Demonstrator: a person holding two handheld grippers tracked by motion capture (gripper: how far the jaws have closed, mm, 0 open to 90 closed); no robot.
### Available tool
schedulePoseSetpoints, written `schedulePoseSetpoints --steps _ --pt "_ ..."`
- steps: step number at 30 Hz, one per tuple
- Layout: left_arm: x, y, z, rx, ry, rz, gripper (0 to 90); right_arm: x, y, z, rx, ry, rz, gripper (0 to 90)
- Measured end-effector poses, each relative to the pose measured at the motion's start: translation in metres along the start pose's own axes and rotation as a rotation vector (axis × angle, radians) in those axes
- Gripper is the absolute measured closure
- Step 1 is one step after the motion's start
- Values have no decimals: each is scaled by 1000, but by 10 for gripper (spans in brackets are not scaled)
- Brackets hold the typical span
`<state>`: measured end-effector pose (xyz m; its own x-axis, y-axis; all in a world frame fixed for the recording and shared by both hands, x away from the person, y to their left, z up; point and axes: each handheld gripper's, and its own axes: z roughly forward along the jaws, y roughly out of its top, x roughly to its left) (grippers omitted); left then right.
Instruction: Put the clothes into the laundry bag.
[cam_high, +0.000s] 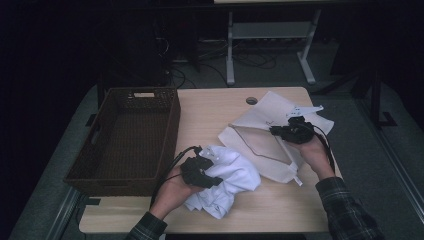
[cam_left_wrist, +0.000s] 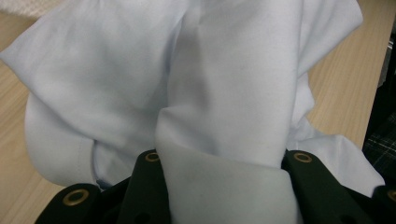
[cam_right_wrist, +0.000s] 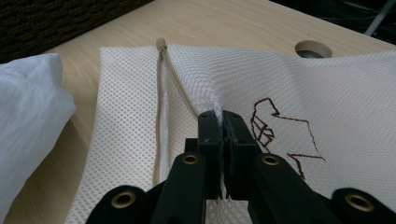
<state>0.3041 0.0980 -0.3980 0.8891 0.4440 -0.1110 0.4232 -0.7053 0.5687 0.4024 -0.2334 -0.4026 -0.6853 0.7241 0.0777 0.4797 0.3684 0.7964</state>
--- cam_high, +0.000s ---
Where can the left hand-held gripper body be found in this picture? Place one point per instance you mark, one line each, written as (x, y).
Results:
(195, 171)

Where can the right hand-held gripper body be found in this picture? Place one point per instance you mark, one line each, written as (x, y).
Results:
(298, 131)

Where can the white shirt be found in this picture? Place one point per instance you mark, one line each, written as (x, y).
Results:
(236, 176)

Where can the white mesh laundry bag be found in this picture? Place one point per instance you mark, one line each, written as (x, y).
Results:
(263, 150)

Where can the brown woven basket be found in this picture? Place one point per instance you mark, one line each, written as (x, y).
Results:
(133, 140)

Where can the person's right hand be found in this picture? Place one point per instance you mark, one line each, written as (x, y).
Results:
(315, 156)

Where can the person's left hand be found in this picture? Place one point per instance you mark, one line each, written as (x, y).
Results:
(171, 196)

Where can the round grey table grommet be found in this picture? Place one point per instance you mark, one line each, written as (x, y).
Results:
(251, 100)

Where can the black metal stand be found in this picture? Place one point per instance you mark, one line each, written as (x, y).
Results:
(376, 100)

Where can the black tape piece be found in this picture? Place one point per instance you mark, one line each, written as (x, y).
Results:
(94, 201)

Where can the white metal desk frame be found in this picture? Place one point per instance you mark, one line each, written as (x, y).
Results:
(270, 30)

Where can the grey metal floor rail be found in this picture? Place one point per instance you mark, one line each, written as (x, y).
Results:
(393, 156)
(63, 213)

